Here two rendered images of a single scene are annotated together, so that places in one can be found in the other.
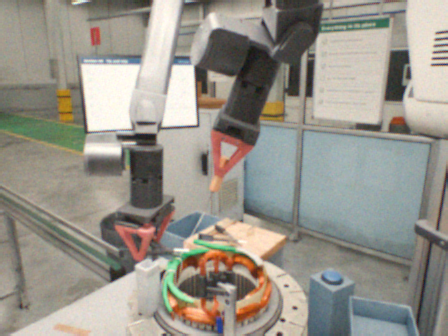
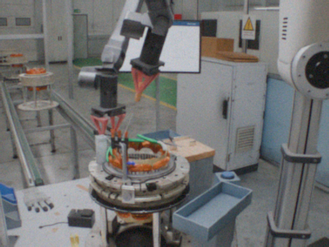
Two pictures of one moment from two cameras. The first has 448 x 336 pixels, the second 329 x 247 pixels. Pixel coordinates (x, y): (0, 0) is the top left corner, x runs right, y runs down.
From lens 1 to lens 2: 0.54 m
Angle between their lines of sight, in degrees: 20
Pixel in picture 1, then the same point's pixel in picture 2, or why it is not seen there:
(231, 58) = (134, 32)
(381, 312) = (237, 192)
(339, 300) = not seen: hidden behind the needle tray
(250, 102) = (148, 53)
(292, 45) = (157, 26)
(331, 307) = not seen: hidden behind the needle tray
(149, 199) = (107, 103)
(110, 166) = (89, 83)
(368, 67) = not seen: outside the picture
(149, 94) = (113, 47)
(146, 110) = (108, 56)
